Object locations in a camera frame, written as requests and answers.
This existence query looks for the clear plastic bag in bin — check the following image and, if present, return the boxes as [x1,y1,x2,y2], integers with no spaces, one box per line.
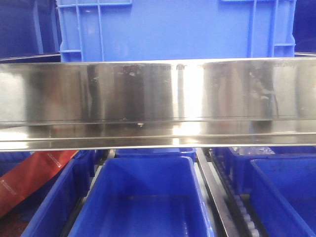
[230,147,275,156]

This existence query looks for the blue rear right bin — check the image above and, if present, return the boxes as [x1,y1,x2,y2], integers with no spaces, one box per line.
[214,146,316,196]

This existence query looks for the blue centre shelf bin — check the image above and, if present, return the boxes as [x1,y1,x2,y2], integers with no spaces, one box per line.
[69,157,214,237]

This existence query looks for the blue right shelf bin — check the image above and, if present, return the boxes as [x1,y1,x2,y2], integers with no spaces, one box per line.
[250,158,316,237]

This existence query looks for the blue rear centre bin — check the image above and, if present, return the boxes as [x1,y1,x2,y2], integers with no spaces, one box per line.
[115,148,196,162]

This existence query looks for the large light blue crate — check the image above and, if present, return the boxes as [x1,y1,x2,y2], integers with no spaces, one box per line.
[57,0,296,62]

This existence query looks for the stainless steel shelf rail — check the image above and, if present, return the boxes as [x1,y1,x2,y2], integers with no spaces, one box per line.
[0,57,316,151]

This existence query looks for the red foil pouch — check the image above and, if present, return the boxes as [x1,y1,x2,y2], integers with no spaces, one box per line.
[0,150,78,217]

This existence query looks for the blue shelf bin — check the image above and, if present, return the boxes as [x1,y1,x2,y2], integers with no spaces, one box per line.
[250,158,316,237]
[0,150,97,237]
[69,157,214,237]

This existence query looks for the blue left shelf bin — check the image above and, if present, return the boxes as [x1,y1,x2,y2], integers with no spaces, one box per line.
[0,150,97,237]

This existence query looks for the dark blue crate upper left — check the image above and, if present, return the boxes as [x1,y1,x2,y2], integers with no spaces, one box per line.
[0,0,61,59]

